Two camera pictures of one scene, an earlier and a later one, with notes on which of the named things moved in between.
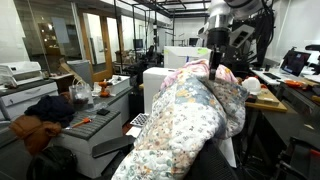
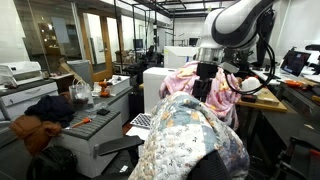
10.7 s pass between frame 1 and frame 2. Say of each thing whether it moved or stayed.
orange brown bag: stayed
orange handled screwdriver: stayed
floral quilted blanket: moved
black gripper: moved
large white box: stayed
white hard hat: stayed
